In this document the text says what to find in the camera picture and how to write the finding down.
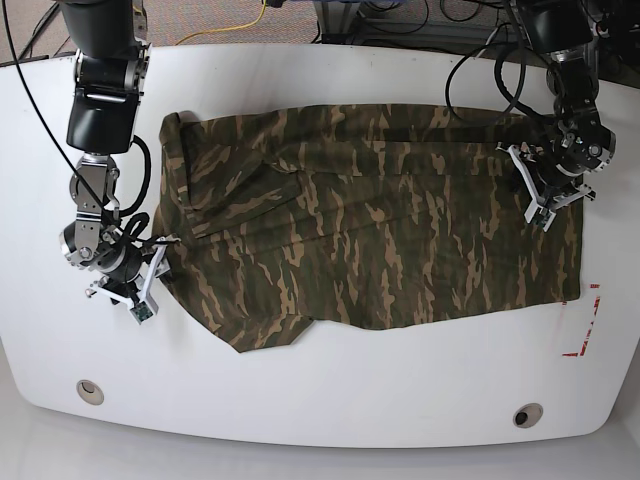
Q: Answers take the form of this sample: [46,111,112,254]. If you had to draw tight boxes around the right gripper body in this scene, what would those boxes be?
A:
[85,237,180,308]

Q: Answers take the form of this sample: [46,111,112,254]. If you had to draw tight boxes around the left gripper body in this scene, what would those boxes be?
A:
[497,142,587,215]

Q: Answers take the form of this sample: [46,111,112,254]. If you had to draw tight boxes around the camouflage t-shirt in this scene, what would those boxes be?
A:
[153,104,583,353]

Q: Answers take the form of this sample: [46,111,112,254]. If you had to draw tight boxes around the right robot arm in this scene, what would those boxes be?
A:
[53,1,178,322]

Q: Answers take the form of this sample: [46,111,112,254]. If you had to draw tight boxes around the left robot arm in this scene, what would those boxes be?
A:
[490,1,616,229]

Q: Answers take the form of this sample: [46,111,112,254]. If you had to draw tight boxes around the red tape marking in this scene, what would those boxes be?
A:
[556,283,603,358]

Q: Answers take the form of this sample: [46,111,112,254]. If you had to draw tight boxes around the grey metal stand base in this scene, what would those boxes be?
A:
[312,1,375,45]

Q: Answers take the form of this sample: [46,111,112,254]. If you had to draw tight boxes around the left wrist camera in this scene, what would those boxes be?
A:
[524,200,556,232]

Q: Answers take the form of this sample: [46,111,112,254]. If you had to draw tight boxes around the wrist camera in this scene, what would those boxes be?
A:
[129,296,158,324]
[524,200,556,232]

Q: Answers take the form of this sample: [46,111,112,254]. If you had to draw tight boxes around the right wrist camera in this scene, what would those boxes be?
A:
[129,296,158,324]

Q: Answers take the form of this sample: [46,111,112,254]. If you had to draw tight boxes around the left table cable grommet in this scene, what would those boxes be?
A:
[76,380,105,406]

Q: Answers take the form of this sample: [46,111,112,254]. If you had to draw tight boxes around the table cable grommet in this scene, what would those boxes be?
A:
[76,380,105,406]
[513,403,544,429]

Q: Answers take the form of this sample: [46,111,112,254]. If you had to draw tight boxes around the white cable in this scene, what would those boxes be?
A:
[474,24,516,59]

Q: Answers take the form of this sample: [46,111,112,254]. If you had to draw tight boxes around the right table cable grommet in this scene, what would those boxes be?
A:
[513,403,544,429]

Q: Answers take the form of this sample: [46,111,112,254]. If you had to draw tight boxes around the black floor cables left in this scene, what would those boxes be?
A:
[0,0,76,66]

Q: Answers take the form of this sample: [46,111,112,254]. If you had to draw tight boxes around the yellow cable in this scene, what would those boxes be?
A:
[176,0,266,47]

